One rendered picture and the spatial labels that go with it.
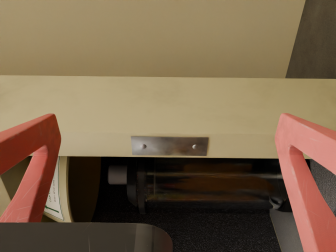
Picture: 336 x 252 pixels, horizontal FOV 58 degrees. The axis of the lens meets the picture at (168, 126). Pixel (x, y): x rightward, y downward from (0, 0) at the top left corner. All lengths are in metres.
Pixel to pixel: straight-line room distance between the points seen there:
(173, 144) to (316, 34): 0.41
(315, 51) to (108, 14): 0.41
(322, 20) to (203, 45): 0.24
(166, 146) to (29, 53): 0.54
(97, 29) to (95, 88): 0.36
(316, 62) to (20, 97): 0.48
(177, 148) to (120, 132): 0.05
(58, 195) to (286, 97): 0.28
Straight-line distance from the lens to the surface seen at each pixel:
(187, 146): 0.28
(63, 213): 0.40
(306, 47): 0.65
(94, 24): 0.70
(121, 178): 0.44
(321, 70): 0.59
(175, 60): 0.71
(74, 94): 0.34
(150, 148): 0.28
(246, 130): 0.29
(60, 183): 0.38
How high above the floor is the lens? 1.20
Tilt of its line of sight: level
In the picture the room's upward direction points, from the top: 89 degrees counter-clockwise
